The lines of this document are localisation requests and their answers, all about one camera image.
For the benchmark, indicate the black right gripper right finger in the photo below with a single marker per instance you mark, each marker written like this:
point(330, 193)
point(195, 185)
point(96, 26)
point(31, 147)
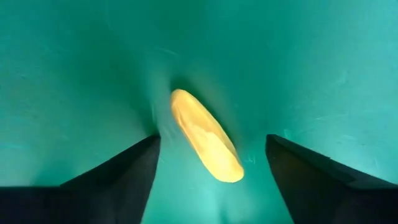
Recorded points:
point(326, 199)

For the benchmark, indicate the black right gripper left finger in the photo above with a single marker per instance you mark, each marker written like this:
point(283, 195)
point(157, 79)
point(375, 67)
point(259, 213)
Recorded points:
point(93, 199)

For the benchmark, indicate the small yellow chili pepper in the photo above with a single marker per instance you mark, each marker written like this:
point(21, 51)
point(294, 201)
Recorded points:
point(205, 137)

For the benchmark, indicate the green table mat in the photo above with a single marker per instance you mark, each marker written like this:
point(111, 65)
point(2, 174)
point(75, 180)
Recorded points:
point(93, 77)

